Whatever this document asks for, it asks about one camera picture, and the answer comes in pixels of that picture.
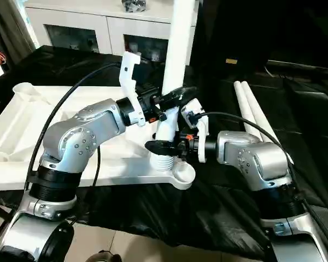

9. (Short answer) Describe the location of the black mat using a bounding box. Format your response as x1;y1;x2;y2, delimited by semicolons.
0;45;328;260

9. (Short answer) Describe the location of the white plastic table top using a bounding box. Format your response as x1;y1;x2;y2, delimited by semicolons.
0;81;197;192

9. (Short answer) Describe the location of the white cabinet with glass doors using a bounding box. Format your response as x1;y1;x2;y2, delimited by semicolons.
24;0;201;67

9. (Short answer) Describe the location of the dark grey curtain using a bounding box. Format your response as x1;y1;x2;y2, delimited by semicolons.
0;0;36;69

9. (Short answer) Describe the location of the dark rounded object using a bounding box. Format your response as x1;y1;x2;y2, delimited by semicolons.
90;249;123;262

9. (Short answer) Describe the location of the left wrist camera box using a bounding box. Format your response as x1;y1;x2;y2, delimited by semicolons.
119;51;148;128

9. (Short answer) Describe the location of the white plastic table leg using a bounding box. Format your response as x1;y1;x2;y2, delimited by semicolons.
241;81;294;165
233;81;263;143
151;0;197;172

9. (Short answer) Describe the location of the black metal folding frame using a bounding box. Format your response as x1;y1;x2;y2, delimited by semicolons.
0;201;15;241

